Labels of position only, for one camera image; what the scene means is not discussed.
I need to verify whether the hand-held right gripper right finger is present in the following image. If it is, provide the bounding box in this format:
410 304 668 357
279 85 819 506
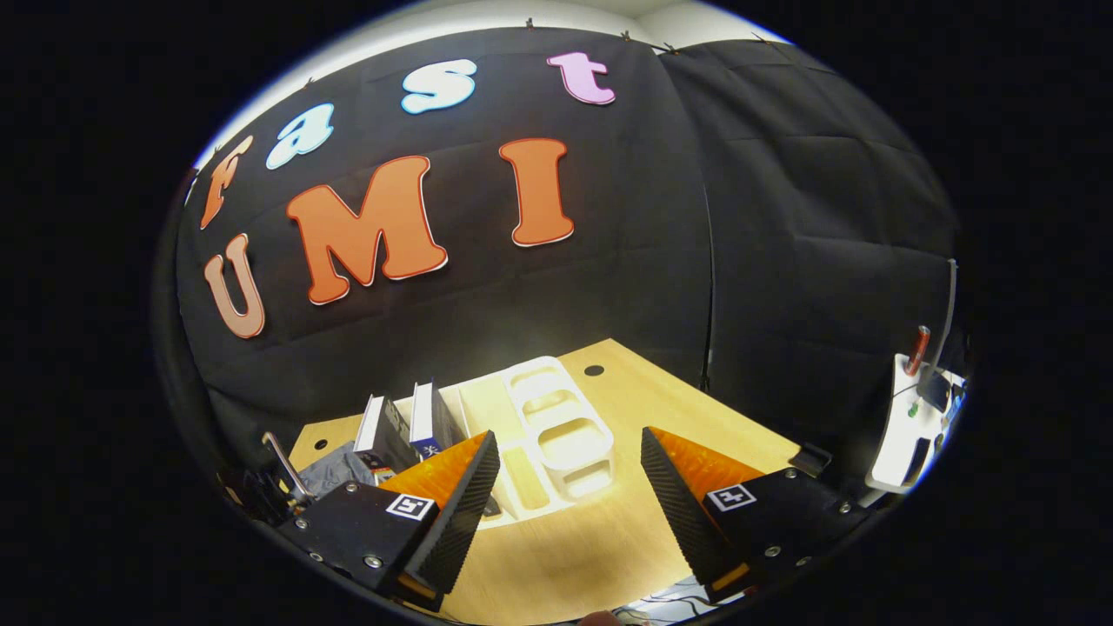
641 427 875 603

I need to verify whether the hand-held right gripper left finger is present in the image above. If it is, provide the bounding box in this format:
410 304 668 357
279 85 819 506
277 430 502 614

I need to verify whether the blue cover book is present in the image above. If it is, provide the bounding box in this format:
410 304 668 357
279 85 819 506
409 379 466 462

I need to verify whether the grey photo cover book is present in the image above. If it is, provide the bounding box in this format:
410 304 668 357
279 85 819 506
352 394 423 475

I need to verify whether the white bookshelf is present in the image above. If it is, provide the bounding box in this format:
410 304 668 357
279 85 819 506
391 355 616 531

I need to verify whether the black table clamp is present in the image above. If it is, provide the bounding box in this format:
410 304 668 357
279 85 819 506
787 443 833 479

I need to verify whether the white side desk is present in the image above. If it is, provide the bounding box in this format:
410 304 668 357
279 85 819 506
865 352 966 495

